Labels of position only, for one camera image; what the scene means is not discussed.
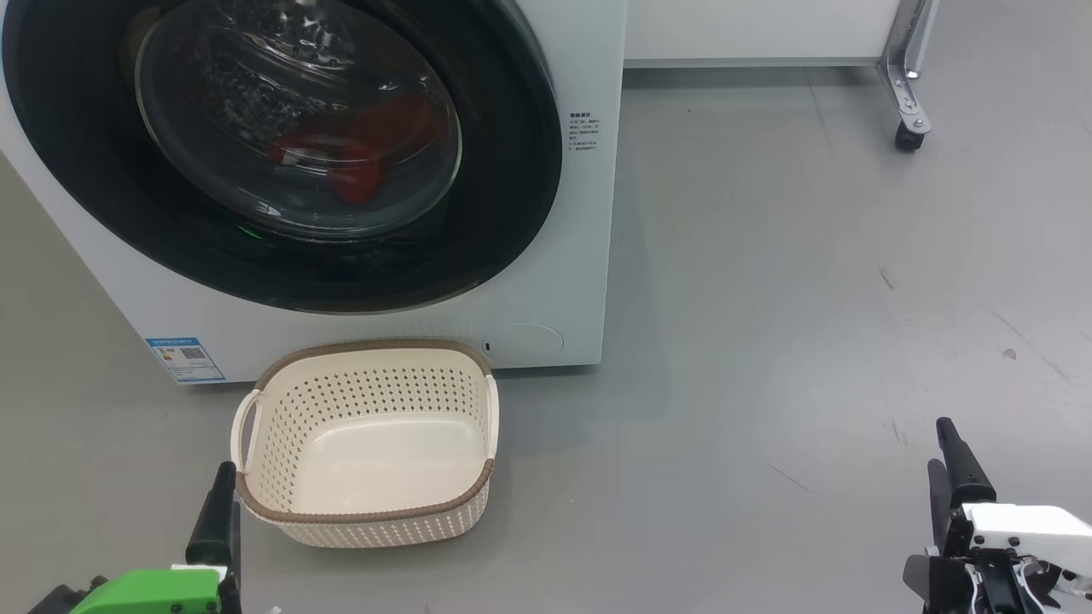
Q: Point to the small printed text sticker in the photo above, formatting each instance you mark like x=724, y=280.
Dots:
x=583, y=132

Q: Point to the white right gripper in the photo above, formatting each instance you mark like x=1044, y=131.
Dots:
x=1032, y=533

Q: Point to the cream perforated basket brown rim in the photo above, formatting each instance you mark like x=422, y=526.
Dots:
x=384, y=452

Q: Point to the blue energy label sticker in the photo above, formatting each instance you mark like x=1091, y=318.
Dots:
x=186, y=360

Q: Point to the white front-load washing machine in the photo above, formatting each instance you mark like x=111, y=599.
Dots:
x=554, y=256

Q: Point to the red garment with white trim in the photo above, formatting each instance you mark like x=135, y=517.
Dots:
x=384, y=136

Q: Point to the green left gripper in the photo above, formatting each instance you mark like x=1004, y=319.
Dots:
x=153, y=593

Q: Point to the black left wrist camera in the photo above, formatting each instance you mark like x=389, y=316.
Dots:
x=60, y=601

